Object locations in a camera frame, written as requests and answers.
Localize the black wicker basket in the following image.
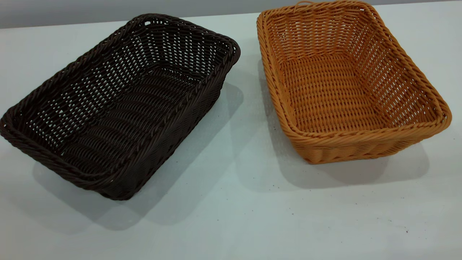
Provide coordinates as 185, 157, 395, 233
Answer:
0, 13, 241, 201

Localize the orange wicker basket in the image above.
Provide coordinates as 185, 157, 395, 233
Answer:
256, 0, 453, 165

